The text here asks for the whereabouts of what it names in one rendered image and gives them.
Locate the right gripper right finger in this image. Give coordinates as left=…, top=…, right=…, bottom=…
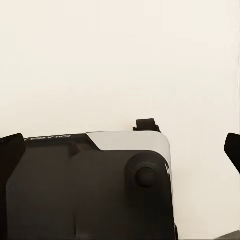
left=224, top=133, right=240, bottom=173

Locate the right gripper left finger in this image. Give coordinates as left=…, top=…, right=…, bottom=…
left=0, top=133, right=26, bottom=193

